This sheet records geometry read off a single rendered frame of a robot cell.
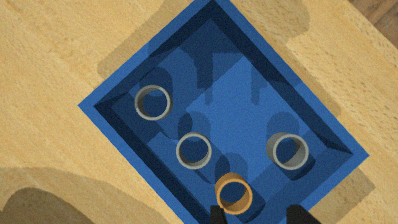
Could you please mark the blue crate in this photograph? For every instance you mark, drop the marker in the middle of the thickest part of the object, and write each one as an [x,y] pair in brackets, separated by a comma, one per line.
[228,83]

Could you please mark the bronze bushing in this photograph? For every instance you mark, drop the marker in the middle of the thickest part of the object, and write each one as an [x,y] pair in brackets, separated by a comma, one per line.
[242,204]

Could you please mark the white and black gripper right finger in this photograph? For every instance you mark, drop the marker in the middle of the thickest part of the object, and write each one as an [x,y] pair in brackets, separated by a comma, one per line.
[296,214]

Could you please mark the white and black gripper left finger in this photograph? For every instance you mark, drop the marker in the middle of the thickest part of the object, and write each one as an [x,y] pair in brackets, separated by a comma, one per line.
[217,215]

